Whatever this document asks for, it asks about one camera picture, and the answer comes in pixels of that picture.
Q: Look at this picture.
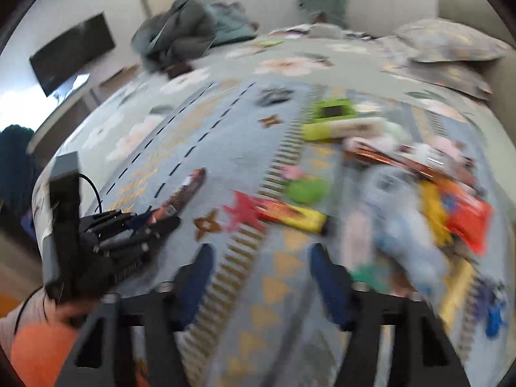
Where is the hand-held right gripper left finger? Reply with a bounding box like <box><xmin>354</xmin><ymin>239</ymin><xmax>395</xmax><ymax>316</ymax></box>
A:
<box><xmin>54</xmin><ymin>243</ymin><xmax>216</xmax><ymax>387</ymax></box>

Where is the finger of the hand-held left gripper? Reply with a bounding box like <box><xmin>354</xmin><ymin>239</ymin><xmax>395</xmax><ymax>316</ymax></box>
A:
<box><xmin>82</xmin><ymin>209</ymin><xmax>140</xmax><ymax>238</ymax></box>
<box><xmin>96</xmin><ymin>214</ymin><xmax>182</xmax><ymax>270</ymax></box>

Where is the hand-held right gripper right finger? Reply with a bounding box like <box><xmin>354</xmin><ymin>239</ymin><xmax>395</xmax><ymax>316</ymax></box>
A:
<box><xmin>308</xmin><ymin>243</ymin><xmax>472</xmax><ymax>387</ymax></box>

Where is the dark orange snack bar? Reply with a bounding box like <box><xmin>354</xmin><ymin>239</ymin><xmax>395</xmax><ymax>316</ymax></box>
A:
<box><xmin>146</xmin><ymin>168</ymin><xmax>206</xmax><ymax>227</ymax></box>

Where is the person's left forearm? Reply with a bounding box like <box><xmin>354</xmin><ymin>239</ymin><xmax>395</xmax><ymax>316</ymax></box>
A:
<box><xmin>0</xmin><ymin>289</ymin><xmax>94</xmax><ymax>357</ymax></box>

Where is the small green item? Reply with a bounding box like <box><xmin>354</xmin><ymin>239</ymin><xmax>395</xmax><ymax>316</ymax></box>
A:
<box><xmin>350</xmin><ymin>265</ymin><xmax>380</xmax><ymax>292</ymax></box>

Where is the pale pink packet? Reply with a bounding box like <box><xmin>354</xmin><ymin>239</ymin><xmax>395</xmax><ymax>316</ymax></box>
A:
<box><xmin>342</xmin><ymin>213</ymin><xmax>376</xmax><ymax>267</ymax></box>

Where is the dark blue chair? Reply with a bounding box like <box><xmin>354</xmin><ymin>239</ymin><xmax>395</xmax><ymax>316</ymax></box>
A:
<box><xmin>0</xmin><ymin>124</ymin><xmax>43</xmax><ymax>212</ymax></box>

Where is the yellow and red snack bar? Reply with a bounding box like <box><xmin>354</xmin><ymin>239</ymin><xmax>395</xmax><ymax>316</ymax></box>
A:
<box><xmin>253</xmin><ymin>197</ymin><xmax>328</xmax><ymax>235</ymax></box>

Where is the green round toy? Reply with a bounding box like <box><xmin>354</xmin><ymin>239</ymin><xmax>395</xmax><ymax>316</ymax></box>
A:
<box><xmin>285</xmin><ymin>177</ymin><xmax>330</xmax><ymax>205</ymax></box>

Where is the white desk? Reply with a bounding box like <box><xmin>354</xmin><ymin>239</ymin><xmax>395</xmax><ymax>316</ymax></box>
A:
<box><xmin>26</xmin><ymin>72</ymin><xmax>102</xmax><ymax>154</ymax></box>

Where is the person's orange clothing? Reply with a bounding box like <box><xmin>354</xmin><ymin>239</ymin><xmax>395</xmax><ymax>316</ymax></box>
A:
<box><xmin>10</xmin><ymin>322</ymin><xmax>151</xmax><ymax>387</ymax></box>

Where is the long yellow packet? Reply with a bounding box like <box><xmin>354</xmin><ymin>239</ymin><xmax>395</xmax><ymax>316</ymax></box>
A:
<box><xmin>439</xmin><ymin>257</ymin><xmax>477</xmax><ymax>324</ymax></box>

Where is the yellow snack packet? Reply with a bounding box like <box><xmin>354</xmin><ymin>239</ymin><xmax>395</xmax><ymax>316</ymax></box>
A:
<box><xmin>418</xmin><ymin>181</ymin><xmax>453</xmax><ymax>247</ymax></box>

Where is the blue printed play mat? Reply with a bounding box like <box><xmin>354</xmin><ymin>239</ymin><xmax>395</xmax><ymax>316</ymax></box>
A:
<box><xmin>94</xmin><ymin>80</ymin><xmax>502</xmax><ymax>387</ymax></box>

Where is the long orange-brown packet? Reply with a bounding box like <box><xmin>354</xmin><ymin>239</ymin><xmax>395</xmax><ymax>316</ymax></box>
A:
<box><xmin>342</xmin><ymin>140</ymin><xmax>446</xmax><ymax>180</ymax></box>

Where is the orange-red snack packet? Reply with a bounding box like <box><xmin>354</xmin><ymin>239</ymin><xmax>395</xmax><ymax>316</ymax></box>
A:
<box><xmin>439</xmin><ymin>181</ymin><xmax>493</xmax><ymax>255</ymax></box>

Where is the yellow-green and white packet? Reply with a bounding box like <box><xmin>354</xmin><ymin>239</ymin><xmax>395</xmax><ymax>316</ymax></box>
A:
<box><xmin>302</xmin><ymin>116</ymin><xmax>388</xmax><ymax>143</ymax></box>

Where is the blue toy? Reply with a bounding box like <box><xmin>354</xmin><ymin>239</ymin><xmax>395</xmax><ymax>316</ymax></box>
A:
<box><xmin>478</xmin><ymin>281</ymin><xmax>509</xmax><ymax>340</ymax></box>

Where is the green gadget with dark screen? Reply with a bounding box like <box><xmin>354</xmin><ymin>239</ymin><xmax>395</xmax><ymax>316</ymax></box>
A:
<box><xmin>312</xmin><ymin>98</ymin><xmax>358</xmax><ymax>122</ymax></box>

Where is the pink soft item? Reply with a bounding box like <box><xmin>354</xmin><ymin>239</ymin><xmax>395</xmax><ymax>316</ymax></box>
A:
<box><xmin>422</xmin><ymin>136</ymin><xmax>465</xmax><ymax>163</ymax></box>

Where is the grey jacket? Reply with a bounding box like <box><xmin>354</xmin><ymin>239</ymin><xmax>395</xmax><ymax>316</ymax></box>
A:
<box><xmin>131</xmin><ymin>0</ymin><xmax>219</xmax><ymax>74</ymax></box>

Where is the floral bed blanket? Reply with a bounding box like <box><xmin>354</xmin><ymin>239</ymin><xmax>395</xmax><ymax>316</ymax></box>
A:
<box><xmin>31</xmin><ymin>24</ymin><xmax>516</xmax><ymax>251</ymax></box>

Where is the teal cloth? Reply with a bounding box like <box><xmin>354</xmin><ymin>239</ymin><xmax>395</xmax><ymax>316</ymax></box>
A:
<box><xmin>209</xmin><ymin>2</ymin><xmax>259</xmax><ymax>48</ymax></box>

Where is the grey patterned pillow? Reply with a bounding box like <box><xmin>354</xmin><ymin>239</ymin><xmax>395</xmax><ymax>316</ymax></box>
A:
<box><xmin>380</xmin><ymin>60</ymin><xmax>495</xmax><ymax>102</ymax></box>
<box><xmin>392</xmin><ymin>18</ymin><xmax>512</xmax><ymax>64</ymax></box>

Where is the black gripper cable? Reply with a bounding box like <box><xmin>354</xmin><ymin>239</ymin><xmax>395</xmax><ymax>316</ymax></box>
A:
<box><xmin>78</xmin><ymin>173</ymin><xmax>104</xmax><ymax>215</ymax></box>

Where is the black wall television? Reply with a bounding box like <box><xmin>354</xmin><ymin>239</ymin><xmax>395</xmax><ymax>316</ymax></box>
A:
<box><xmin>28</xmin><ymin>12</ymin><xmax>117</xmax><ymax>98</ymax></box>

